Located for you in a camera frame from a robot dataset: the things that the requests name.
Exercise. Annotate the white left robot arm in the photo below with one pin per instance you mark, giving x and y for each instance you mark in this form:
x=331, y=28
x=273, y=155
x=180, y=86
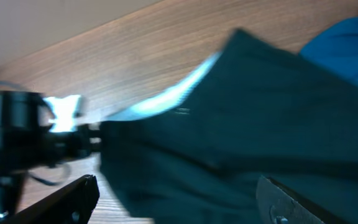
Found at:
x=26, y=144

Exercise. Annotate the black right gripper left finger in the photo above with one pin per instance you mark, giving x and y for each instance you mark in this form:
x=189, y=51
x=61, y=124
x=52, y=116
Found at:
x=72, y=204

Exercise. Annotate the black shorts white lining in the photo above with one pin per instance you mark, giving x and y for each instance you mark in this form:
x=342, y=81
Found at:
x=258, y=111

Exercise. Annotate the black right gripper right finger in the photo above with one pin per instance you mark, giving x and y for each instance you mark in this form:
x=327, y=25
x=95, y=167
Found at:
x=279, y=204

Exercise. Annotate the blue shirt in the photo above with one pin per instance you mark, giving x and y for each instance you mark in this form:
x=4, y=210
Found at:
x=336, y=49

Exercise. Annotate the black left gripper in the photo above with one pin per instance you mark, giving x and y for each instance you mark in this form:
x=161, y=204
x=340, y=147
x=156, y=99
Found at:
x=72, y=145

